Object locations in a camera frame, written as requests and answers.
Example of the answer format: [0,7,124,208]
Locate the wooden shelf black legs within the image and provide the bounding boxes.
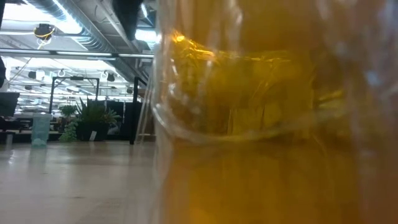
[129,76,156,146]

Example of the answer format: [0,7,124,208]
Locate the black background partition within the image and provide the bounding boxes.
[86,98,144,141]

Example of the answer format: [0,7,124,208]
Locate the potted succulent plant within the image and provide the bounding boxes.
[58,97,123,143]

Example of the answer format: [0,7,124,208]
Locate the background green plant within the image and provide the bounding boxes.
[59,105,78,118]

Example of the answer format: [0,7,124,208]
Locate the black monitor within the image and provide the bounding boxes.
[0,91,21,118]

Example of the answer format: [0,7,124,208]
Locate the silver overhead rail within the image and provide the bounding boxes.
[0,48,155,60]

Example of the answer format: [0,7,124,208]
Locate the black background gantry frame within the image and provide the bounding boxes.
[49,75,101,114]

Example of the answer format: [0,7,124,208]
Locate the round black overhead camera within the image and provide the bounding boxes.
[33,23,57,41]

